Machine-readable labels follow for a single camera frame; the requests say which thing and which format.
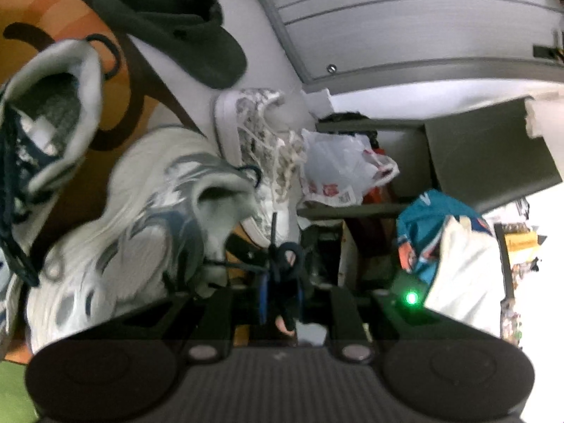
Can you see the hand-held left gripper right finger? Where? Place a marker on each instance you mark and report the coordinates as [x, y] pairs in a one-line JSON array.
[[300, 295]]

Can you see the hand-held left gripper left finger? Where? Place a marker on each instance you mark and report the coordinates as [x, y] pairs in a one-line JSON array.
[[264, 299]]

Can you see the grey chunky sneaker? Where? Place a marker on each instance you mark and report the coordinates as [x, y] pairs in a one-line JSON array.
[[53, 110], [145, 238]]

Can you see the patterned white sneaker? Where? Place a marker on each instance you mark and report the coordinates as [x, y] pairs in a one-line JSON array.
[[255, 150]]

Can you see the black slipper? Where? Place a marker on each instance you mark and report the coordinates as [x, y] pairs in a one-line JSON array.
[[176, 26]]

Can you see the white cloth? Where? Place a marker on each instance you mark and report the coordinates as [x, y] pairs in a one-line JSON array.
[[471, 273]]

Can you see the teal jersey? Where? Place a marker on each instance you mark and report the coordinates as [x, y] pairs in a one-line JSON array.
[[427, 220]]

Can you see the orange bag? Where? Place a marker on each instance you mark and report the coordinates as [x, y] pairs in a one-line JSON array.
[[379, 194]]

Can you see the cluttered shelf rack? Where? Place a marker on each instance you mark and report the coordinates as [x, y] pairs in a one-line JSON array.
[[520, 246]]

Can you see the white plastic bag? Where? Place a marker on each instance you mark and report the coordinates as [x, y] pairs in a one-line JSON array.
[[339, 167]]

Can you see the grey cabinet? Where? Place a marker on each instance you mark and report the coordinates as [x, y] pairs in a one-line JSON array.
[[484, 154]]

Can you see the black bag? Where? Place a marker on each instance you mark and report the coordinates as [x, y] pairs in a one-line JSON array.
[[348, 119]]

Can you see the white sheet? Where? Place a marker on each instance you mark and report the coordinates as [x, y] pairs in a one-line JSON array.
[[546, 114]]

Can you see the green leaf mat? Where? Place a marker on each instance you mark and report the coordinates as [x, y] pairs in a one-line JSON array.
[[13, 392]]

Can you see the grey door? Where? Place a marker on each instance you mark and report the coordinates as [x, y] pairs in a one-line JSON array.
[[396, 17]]

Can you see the orange cartoon door mat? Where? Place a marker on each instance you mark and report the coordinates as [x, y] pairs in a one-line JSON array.
[[44, 13]]

